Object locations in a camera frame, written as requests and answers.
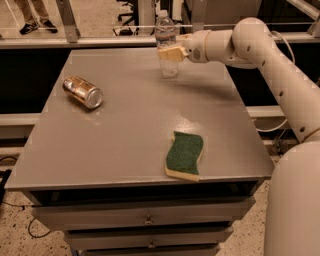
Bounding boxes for person's legs with shoes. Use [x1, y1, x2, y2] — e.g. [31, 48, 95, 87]
[13, 0, 59, 36]

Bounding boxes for clear plastic water bottle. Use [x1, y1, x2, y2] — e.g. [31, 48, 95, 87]
[154, 10, 178, 78]

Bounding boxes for black floor cable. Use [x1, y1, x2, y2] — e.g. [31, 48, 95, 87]
[0, 155, 52, 240]

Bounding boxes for shiny metal can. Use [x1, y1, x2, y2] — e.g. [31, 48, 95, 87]
[62, 76, 103, 109]

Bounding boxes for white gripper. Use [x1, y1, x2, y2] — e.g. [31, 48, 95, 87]
[158, 30, 210, 63]

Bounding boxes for grey drawer cabinet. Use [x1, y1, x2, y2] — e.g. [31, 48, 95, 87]
[7, 48, 273, 256]

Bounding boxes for metal drawer knob upper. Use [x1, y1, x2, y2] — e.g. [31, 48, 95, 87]
[144, 216, 154, 225]

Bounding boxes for green and yellow sponge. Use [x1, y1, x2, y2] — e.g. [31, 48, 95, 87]
[165, 131, 204, 182]

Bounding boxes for metal drawer knob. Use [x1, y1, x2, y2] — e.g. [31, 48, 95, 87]
[144, 216, 154, 225]
[147, 241, 157, 249]

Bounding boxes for metal guard rail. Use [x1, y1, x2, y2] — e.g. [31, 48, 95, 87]
[0, 0, 319, 49]

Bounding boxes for black office chair base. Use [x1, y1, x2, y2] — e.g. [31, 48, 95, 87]
[113, 0, 156, 36]

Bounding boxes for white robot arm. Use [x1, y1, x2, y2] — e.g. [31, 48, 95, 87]
[159, 18, 320, 256]

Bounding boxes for metal drawer knob lower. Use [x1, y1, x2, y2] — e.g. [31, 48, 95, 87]
[147, 241, 157, 249]

